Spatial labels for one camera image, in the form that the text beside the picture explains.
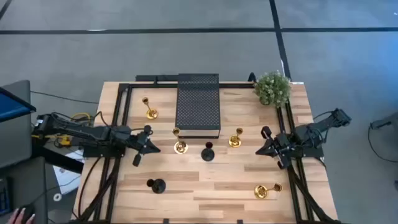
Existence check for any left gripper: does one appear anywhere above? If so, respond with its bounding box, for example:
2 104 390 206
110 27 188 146
130 124 162 167

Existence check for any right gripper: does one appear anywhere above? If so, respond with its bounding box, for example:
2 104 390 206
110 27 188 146
255 125 295 170

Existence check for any gold candlestick holder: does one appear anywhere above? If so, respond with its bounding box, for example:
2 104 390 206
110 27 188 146
253 182 283 200
172 127 188 155
228 127 244 149
142 96 159 120

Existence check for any black candlestick holder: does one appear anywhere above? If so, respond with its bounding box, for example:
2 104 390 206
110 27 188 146
200 141 216 162
146 178 167 194

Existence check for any green plant in black pot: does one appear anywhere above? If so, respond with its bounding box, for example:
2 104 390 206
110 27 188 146
253 70 292 109

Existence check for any black perforated metal shelf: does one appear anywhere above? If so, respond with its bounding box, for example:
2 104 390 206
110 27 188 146
175 73 221 139

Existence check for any yellow tool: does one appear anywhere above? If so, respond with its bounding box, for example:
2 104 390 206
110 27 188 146
57 134 72 147

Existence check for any white paper sheet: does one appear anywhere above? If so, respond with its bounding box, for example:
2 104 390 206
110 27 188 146
52 148 85 195

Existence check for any grey side table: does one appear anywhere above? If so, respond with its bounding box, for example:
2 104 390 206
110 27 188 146
0 80 33 169

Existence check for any black computer mouse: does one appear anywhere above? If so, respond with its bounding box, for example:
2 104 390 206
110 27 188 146
12 203 35 223

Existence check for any blue screen monitor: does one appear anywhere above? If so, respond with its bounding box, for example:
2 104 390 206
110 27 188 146
0 86 37 123

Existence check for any dark keyboard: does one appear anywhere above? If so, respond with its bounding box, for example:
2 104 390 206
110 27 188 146
0 177 14 216

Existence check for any person's hand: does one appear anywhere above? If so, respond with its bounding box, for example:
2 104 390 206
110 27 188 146
6 207 35 224

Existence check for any black aluminium table frame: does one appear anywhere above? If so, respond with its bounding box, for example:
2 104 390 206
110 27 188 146
70 73 343 224

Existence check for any yellow cable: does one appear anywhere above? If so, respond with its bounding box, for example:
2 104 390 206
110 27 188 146
70 112 91 121

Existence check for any black floor cable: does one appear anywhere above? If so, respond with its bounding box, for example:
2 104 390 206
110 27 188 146
30 90 100 105

